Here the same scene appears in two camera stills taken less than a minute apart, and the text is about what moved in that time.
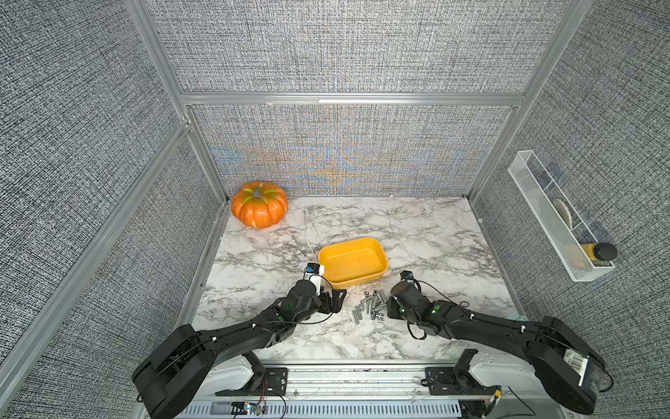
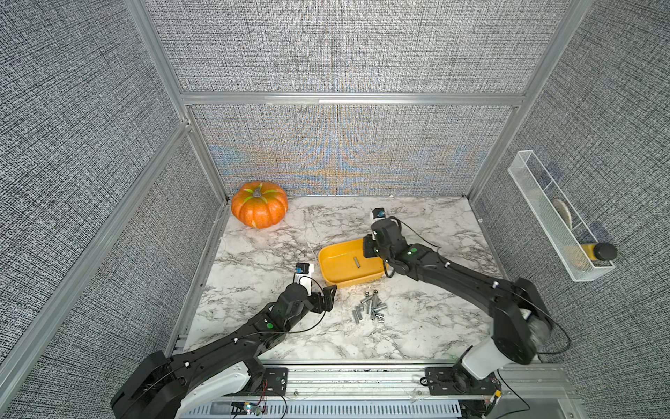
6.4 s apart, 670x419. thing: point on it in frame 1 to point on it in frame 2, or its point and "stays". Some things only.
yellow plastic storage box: [353, 262] stays
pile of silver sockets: [370, 304] stays
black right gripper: [390, 307] to [369, 241]
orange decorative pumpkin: [260, 204] stays
